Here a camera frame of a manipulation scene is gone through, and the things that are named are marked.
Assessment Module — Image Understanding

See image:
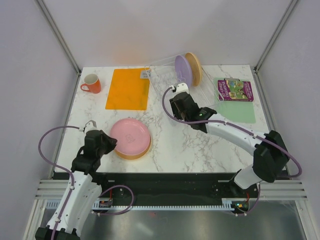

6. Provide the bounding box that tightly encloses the light yellow plate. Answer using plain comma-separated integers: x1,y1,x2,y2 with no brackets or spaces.
114,139,152,161

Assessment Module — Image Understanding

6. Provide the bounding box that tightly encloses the pink plate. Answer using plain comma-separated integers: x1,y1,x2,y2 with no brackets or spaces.
109,118,152,149

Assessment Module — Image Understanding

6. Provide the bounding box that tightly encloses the purple plate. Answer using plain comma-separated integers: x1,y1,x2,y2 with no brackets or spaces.
174,55,193,87

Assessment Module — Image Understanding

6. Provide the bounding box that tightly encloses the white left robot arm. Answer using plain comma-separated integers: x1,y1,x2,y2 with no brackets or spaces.
35,129,117,240

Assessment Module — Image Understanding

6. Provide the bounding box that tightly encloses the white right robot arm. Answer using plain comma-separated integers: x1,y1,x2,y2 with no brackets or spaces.
169,92,289,197

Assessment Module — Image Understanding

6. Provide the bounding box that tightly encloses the purple children's book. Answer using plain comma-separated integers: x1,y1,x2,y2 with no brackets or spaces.
216,78,254,102

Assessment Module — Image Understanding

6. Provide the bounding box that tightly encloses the green cutting mat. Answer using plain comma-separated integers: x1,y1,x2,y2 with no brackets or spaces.
213,77,256,124

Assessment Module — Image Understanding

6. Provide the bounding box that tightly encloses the orange cutting mat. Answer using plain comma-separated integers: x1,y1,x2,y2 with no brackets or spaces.
105,68,150,111

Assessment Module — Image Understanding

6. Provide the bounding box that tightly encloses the orange ceramic mug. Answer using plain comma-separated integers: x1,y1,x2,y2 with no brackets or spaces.
80,73,102,94

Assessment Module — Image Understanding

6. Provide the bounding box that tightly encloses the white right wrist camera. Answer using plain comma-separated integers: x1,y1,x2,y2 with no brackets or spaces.
170,82,189,94

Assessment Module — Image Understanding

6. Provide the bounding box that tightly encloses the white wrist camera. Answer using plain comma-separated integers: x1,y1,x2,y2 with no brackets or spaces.
79,120,97,134
170,82,189,94

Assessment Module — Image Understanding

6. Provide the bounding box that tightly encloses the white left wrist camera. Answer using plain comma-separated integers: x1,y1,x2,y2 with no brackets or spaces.
79,120,97,134

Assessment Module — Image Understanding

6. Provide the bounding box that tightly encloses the clear wire dish rack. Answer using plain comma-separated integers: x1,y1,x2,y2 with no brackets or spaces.
145,52,216,109

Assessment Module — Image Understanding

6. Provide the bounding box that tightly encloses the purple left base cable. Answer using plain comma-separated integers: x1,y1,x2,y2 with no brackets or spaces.
92,184,136,216

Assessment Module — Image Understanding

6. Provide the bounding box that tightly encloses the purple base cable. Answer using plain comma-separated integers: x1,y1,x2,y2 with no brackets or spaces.
224,182,262,217
92,184,136,216

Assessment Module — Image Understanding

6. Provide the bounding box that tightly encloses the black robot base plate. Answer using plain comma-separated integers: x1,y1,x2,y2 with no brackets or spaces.
94,172,258,205

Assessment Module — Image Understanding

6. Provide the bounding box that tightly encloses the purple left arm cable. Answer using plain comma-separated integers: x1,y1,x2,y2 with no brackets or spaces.
37,125,81,240

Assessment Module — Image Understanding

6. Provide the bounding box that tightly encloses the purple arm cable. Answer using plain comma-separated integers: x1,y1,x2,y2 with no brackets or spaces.
162,86,303,179
37,125,81,240

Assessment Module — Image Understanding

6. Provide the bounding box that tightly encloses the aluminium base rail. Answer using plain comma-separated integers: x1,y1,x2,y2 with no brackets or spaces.
35,179,308,201

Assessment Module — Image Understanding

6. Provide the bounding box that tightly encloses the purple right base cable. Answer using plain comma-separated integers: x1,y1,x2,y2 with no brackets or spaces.
224,182,262,217

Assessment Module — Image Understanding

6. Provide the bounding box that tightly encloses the white cable duct strip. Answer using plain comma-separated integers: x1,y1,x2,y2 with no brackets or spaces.
46,198,249,216

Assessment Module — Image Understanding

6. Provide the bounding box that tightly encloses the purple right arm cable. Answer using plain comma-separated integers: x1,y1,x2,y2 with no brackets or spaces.
162,86,303,179

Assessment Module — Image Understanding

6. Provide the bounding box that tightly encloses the left aluminium frame post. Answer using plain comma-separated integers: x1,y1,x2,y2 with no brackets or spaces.
34,0,82,76

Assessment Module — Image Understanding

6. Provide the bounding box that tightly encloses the aluminium frame post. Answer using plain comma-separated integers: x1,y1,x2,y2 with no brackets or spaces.
253,0,301,74
34,0,82,76

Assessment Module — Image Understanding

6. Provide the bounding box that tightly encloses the right aluminium frame post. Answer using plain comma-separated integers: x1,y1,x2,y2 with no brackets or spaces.
253,0,301,74

